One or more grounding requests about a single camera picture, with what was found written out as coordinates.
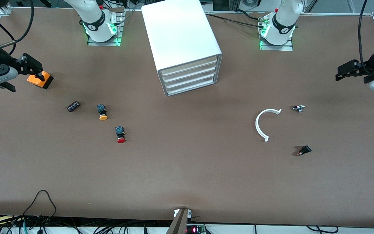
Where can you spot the brown camera mounting post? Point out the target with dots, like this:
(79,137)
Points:
(179,224)

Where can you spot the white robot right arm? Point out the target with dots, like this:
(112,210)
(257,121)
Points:
(96,19)

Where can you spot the device with red display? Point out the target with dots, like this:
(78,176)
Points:
(195,229)

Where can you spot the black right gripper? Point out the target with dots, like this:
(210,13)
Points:
(2,58)

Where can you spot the black rocker switch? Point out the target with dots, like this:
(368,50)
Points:
(305,149)

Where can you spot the small silver toggle switch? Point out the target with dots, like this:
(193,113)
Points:
(298,108)

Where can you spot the orange black switch box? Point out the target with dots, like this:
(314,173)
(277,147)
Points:
(39,81)

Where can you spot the white curved plastic clip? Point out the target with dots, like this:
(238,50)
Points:
(257,125)

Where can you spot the metal base mounting plate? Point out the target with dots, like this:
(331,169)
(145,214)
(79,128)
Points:
(276,48)
(102,44)

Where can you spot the yellow push button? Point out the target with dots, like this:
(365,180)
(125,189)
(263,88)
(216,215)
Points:
(103,117)

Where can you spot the white plastic drawer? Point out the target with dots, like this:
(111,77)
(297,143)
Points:
(190,78)
(191,85)
(190,66)
(190,72)

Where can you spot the white drawer cabinet shell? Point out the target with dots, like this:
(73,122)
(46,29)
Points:
(177,32)

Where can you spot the silver post clamp bracket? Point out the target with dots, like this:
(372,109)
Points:
(189,213)

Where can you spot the red push button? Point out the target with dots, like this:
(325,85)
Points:
(121,139)

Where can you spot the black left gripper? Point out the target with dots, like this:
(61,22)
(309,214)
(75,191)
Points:
(367,71)

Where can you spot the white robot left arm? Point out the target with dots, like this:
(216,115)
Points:
(282,19)

